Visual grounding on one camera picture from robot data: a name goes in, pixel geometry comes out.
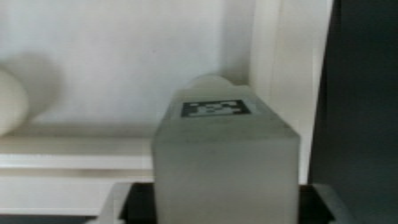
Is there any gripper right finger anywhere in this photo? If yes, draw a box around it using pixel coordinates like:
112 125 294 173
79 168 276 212
299 184 356 224

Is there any white table leg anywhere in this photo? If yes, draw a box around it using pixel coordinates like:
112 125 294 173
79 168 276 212
153 76 301 224

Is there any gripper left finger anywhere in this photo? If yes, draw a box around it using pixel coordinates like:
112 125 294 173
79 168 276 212
95 183 157 224

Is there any white square tabletop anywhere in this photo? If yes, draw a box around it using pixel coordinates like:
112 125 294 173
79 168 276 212
0 0 335 221

